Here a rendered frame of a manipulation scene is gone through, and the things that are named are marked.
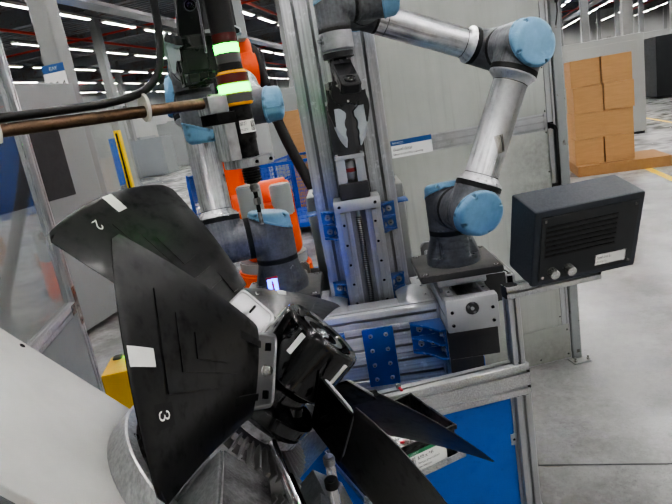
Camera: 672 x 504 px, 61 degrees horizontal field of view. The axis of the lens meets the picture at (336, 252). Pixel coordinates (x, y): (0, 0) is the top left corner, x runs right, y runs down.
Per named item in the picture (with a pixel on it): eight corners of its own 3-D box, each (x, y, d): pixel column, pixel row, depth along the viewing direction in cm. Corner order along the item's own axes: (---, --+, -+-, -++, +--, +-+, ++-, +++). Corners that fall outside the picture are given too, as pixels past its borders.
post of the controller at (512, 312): (514, 366, 133) (506, 287, 129) (508, 360, 136) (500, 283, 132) (525, 363, 134) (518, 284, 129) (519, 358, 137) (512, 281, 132)
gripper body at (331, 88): (357, 104, 137) (350, 52, 134) (365, 103, 129) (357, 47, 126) (327, 109, 136) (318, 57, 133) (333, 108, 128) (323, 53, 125)
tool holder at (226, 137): (232, 172, 73) (215, 94, 71) (203, 174, 78) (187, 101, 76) (284, 159, 79) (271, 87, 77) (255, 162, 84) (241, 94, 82)
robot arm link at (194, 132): (239, 136, 119) (228, 83, 117) (185, 146, 117) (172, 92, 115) (236, 136, 127) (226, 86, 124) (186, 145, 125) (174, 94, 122)
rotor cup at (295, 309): (236, 417, 67) (306, 334, 66) (211, 352, 79) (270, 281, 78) (319, 455, 75) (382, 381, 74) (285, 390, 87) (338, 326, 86)
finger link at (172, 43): (172, 70, 89) (194, 72, 98) (163, 30, 88) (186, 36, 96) (153, 74, 90) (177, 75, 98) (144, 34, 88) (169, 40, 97)
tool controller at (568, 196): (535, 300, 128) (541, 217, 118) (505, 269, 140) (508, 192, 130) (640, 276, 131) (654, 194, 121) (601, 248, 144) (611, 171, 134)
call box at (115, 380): (113, 422, 116) (99, 375, 114) (122, 399, 126) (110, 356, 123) (191, 404, 118) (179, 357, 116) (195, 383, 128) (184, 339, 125)
